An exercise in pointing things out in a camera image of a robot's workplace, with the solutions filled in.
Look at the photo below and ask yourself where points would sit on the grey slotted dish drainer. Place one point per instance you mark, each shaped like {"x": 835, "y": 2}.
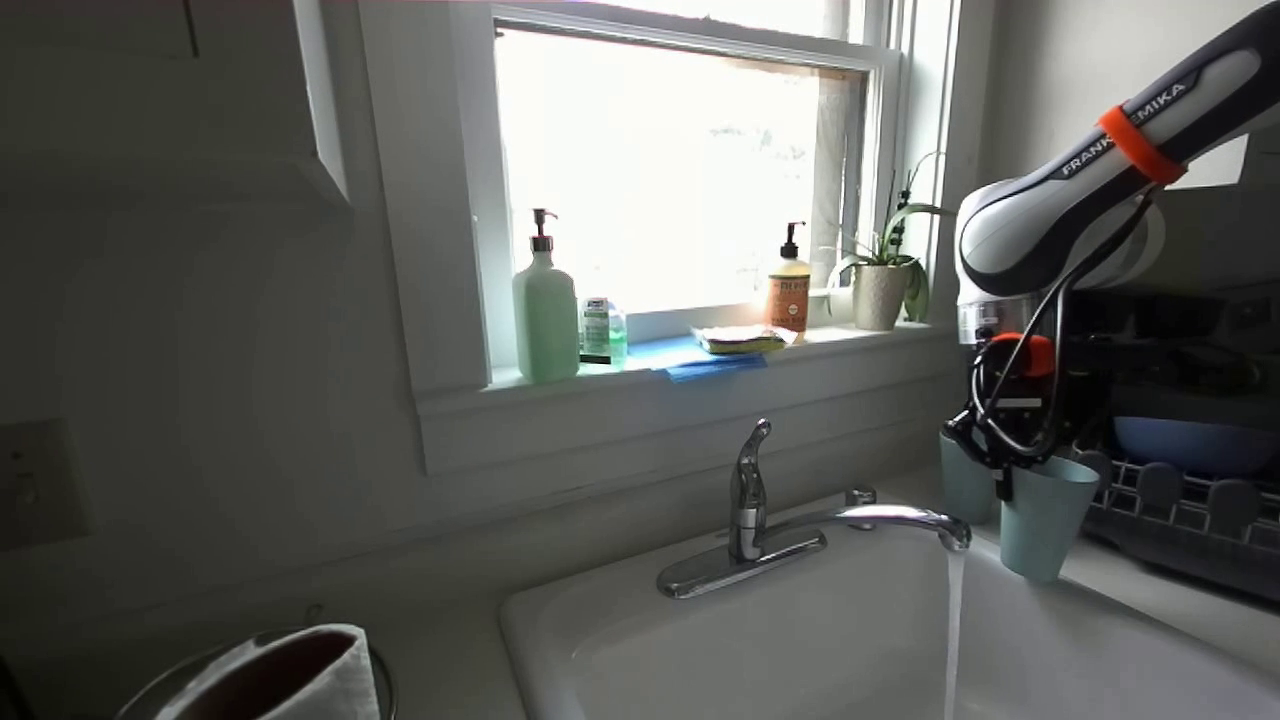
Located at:
{"x": 1202, "y": 545}

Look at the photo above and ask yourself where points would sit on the blue cloth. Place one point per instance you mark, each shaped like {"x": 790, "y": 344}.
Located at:
{"x": 692, "y": 360}

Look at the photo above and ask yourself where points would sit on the amber soap pump bottle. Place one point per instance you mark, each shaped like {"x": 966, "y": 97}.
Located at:
{"x": 790, "y": 302}

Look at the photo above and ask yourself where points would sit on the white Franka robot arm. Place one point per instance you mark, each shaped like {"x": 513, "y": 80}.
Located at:
{"x": 1042, "y": 220}

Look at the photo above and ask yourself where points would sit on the orange wrist connector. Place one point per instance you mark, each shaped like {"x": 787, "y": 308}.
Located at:
{"x": 1027, "y": 353}

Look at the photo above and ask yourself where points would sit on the white ceramic sink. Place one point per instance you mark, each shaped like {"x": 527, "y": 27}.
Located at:
{"x": 800, "y": 641}

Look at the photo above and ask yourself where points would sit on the green soap pump bottle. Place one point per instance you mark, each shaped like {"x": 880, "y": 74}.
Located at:
{"x": 546, "y": 320}

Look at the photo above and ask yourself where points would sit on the orchid in white pot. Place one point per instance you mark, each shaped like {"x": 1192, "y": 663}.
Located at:
{"x": 876, "y": 293}

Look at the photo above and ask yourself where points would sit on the blue bowl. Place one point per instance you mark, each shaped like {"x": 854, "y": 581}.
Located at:
{"x": 1192, "y": 440}

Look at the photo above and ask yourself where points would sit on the small green jar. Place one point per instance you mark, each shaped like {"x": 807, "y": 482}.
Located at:
{"x": 602, "y": 331}

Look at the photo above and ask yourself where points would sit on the white upper cabinet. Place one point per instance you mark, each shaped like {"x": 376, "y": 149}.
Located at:
{"x": 135, "y": 94}
{"x": 1053, "y": 66}

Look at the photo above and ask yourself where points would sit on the chrome sink sprayer knob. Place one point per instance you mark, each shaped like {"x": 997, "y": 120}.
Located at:
{"x": 860, "y": 493}

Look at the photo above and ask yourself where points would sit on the white window frame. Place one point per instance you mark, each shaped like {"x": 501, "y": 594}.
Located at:
{"x": 424, "y": 203}

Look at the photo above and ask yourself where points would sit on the steel cylinder container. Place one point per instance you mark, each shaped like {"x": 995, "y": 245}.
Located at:
{"x": 341, "y": 687}

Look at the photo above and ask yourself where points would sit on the beige wall outlet plate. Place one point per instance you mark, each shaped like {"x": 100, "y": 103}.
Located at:
{"x": 36, "y": 482}

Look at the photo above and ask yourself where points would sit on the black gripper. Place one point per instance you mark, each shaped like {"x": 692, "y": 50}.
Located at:
{"x": 1027, "y": 402}

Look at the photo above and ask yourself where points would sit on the chrome faucet spout and base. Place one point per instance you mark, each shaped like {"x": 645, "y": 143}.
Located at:
{"x": 800, "y": 545}

